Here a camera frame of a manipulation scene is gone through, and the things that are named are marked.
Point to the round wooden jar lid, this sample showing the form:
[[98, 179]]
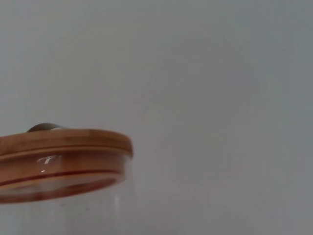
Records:
[[73, 142]]

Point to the clear glass drink dispenser jar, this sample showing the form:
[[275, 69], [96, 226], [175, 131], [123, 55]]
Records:
[[73, 213]]

